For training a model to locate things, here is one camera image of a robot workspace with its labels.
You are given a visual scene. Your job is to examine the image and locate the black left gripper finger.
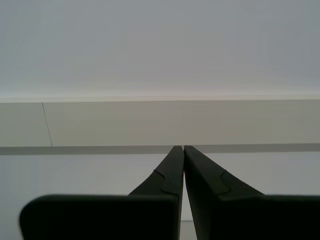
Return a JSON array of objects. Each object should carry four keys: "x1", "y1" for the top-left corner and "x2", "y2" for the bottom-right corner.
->
[
  {"x1": 183, "y1": 145, "x2": 320, "y2": 240},
  {"x1": 19, "y1": 145, "x2": 185, "y2": 240}
]

